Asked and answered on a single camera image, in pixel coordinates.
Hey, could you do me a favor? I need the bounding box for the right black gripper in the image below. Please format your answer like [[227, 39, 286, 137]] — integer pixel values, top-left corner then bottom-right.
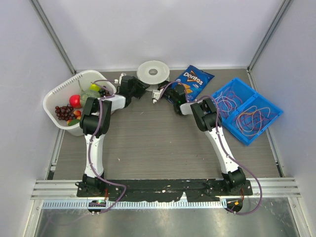
[[157, 79, 177, 104]]

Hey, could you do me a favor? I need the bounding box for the translucent white spool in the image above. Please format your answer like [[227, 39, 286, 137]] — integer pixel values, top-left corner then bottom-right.
[[136, 60, 170, 91]]

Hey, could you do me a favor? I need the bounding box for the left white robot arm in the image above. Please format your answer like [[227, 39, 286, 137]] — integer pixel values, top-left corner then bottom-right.
[[76, 75, 149, 197]]

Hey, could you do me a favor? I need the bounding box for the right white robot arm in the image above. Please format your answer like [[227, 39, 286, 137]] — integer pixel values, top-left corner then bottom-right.
[[153, 81, 246, 195]]

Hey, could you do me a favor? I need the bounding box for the blue Doritos chip bag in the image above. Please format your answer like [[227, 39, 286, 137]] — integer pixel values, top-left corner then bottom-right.
[[176, 65, 214, 102]]

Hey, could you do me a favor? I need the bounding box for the yellow green toy pear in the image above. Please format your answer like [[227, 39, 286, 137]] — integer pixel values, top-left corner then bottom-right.
[[89, 83, 101, 91]]

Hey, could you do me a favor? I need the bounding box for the red toy apple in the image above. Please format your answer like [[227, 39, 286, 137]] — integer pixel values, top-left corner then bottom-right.
[[69, 94, 81, 109]]

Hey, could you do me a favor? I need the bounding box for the small peach toy fruit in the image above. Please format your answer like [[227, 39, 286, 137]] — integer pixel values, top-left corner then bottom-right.
[[73, 110, 81, 120]]

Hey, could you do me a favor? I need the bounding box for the purple toy grape bunch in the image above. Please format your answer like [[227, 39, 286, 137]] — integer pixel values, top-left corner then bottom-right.
[[55, 104, 76, 121]]

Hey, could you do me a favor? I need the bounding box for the white plastic fruit basket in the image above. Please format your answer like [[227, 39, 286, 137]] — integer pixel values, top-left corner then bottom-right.
[[42, 70, 117, 136]]

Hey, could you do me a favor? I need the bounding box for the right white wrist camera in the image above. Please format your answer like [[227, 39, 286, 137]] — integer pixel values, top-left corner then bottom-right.
[[152, 89, 162, 104]]

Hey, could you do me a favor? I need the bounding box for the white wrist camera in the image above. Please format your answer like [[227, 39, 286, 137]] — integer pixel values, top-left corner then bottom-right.
[[152, 89, 162, 104], [118, 73, 127, 85]]

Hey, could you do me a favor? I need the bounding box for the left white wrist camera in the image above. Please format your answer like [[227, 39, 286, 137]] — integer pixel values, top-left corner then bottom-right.
[[118, 73, 127, 85]]

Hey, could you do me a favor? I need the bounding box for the blue plastic cable bin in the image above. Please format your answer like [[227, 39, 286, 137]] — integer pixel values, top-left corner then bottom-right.
[[213, 78, 283, 146]]

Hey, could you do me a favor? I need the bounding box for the bundle of coloured wires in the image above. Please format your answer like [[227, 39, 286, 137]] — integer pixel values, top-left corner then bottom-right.
[[212, 90, 276, 136]]

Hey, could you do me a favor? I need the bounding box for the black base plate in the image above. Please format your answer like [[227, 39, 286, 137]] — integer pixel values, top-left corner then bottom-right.
[[75, 179, 253, 202]]

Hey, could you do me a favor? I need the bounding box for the aluminium corner post left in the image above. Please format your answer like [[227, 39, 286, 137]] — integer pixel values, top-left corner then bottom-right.
[[30, 0, 76, 75]]

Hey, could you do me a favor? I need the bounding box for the aluminium corner post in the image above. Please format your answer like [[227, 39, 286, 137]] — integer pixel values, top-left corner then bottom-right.
[[30, 0, 76, 75], [247, 0, 293, 73]]

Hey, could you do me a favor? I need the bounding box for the white slotted cable duct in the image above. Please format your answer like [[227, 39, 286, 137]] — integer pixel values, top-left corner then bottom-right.
[[42, 199, 227, 210]]

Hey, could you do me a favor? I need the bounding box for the aluminium corner post right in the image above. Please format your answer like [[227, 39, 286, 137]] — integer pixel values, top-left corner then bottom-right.
[[247, 0, 293, 73]]

